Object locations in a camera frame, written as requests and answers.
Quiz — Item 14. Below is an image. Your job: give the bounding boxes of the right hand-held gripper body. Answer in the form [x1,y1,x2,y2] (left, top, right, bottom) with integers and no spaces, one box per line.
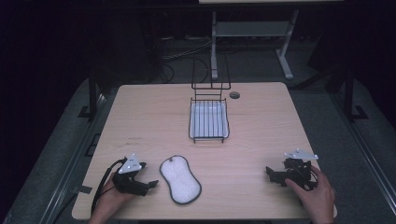
[273,147,319,191]

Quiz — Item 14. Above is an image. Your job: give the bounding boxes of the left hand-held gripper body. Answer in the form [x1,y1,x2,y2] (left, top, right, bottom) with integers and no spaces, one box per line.
[111,153,149,197]

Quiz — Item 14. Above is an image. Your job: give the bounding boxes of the white scrubbing sponge pad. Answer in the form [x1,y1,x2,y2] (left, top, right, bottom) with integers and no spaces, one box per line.
[159,154,203,206]

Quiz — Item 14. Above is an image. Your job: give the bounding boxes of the black wire dish rack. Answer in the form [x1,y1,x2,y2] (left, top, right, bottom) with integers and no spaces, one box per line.
[188,55,232,145]

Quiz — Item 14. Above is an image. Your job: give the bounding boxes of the person's right hand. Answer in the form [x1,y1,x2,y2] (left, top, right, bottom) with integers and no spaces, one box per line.
[284,164,336,224]

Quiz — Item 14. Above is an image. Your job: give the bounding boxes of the person's left hand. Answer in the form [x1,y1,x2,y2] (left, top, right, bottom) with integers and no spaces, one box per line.
[88,181,135,224]

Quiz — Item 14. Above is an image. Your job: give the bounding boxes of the white drip tray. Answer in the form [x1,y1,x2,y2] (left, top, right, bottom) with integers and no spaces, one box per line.
[190,102,230,139]

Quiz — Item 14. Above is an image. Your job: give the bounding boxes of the white metal stand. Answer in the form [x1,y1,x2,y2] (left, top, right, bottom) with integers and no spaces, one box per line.
[210,8,300,80]

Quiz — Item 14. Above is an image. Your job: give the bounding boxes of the black cable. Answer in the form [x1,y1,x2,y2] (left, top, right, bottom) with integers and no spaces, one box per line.
[91,158,127,216]

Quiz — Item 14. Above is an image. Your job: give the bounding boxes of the black metal post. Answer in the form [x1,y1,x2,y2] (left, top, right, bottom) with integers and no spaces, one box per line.
[78,66,104,120]
[344,66,369,123]

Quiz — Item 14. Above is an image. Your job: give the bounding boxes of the floor cables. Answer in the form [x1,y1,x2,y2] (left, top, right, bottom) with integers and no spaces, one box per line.
[152,36,213,83]

